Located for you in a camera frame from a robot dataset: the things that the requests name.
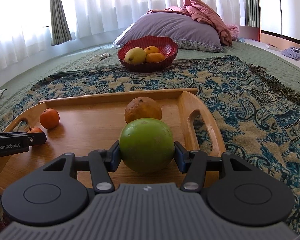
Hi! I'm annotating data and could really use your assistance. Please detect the lilac cloth on floor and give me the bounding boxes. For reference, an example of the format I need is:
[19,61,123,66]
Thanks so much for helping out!
[281,47,300,61]

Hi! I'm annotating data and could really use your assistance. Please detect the yellow mango in bowl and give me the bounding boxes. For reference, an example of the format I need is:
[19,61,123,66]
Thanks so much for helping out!
[125,47,147,65]

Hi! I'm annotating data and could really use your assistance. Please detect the green curtain left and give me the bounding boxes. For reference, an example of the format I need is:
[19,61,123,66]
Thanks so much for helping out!
[50,0,72,46]

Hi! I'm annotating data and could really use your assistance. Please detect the white cable on bed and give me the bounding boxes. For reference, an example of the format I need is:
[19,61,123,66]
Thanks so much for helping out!
[86,52,112,63]

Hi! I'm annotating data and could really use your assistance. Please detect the large green apple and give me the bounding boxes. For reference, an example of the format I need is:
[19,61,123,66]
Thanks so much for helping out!
[119,118,175,173]

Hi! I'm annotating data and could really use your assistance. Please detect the wooden serving tray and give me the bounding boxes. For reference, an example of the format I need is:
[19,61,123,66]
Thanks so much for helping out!
[0,88,225,193]

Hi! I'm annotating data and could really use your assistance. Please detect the orange in bowl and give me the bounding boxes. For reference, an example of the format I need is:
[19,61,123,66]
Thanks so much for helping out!
[144,46,160,55]
[146,52,166,63]

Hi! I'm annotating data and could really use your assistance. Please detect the white sheer curtain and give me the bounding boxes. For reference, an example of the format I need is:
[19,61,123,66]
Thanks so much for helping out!
[0,0,245,73]

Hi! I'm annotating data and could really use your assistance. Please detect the green curtain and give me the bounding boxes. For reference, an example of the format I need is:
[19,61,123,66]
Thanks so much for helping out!
[50,0,72,46]
[245,0,261,28]

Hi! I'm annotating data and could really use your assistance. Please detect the red fruit bowl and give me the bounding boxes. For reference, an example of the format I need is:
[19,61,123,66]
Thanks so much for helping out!
[117,36,178,73]

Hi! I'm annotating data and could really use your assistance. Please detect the small round tangerine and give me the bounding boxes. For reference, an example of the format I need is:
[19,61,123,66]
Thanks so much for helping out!
[39,108,60,129]

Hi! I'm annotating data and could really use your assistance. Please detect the pink blanket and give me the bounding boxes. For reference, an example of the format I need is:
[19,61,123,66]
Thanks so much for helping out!
[147,0,236,46]

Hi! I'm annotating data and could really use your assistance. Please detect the green curtain right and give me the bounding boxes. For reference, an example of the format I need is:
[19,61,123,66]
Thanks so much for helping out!
[245,0,261,28]

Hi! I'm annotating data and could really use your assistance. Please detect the rear orange in bowl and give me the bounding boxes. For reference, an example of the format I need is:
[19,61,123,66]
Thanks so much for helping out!
[144,46,160,55]

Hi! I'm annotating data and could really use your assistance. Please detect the dull brownish orange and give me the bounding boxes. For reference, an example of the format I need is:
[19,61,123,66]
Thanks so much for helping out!
[125,97,162,124]

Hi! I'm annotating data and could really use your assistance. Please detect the green quilted bedspread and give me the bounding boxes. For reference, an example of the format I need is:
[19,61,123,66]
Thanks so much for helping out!
[0,41,300,131]

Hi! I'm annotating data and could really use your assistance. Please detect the front orange in bowl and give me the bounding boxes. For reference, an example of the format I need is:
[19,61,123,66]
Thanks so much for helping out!
[146,52,166,63]

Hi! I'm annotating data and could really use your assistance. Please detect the small tangerine with stem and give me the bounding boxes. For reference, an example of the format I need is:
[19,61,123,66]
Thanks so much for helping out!
[27,127,43,133]

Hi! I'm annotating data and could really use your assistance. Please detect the blue paisley throw cloth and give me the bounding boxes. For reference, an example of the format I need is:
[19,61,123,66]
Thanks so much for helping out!
[0,55,300,233]

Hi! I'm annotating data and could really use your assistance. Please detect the purple pillow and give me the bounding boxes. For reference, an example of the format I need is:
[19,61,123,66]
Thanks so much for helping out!
[113,12,224,53]

